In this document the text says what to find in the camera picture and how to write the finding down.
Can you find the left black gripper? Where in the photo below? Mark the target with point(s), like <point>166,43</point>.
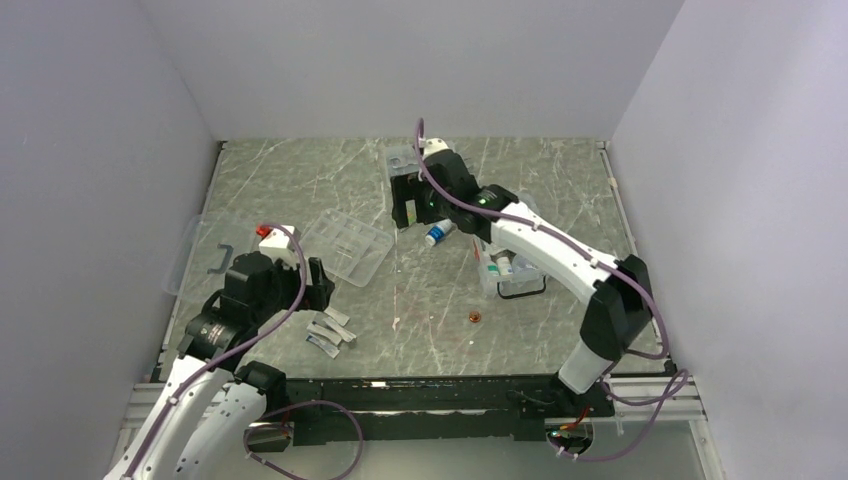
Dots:
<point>317,293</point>

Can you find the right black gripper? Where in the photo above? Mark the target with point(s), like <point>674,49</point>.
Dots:
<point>406,188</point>

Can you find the white bottle blue label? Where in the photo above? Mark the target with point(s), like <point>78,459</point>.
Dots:
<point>438,232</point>

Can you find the clear first aid box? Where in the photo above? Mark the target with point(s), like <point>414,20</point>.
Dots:
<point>527,279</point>

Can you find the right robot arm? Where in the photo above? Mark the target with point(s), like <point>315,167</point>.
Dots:
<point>616,292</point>

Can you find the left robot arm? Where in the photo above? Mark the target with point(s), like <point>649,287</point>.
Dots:
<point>210,397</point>

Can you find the clear screw box blue latches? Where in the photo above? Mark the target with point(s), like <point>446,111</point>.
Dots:
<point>401,162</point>

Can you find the white sachet top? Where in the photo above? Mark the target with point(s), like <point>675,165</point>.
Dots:
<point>339,317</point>

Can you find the blue printed sachet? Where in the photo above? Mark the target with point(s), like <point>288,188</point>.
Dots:
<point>325,345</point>

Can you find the clear divided organizer tray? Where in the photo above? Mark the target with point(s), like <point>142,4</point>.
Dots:
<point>350,249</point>

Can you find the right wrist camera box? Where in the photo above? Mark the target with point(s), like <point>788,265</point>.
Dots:
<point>432,146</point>

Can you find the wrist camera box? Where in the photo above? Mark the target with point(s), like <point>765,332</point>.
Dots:
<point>432,146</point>
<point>276,244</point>

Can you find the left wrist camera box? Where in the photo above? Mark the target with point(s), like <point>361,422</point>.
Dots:
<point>276,244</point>

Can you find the black base frame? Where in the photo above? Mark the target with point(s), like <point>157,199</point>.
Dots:
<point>318,411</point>

